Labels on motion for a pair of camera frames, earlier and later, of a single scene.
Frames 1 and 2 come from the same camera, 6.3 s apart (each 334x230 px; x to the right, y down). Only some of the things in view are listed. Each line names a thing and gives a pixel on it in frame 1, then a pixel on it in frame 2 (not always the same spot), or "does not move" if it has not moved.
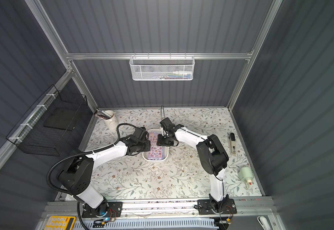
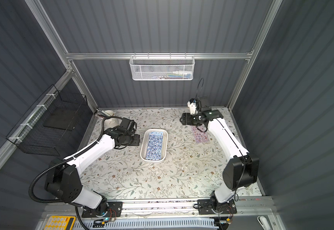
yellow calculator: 59,223 does not move
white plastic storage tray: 166,149 does not move
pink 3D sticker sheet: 156,152 → 200,137
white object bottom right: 266,224 does not move
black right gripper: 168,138 → 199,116
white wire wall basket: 161,68 does not move
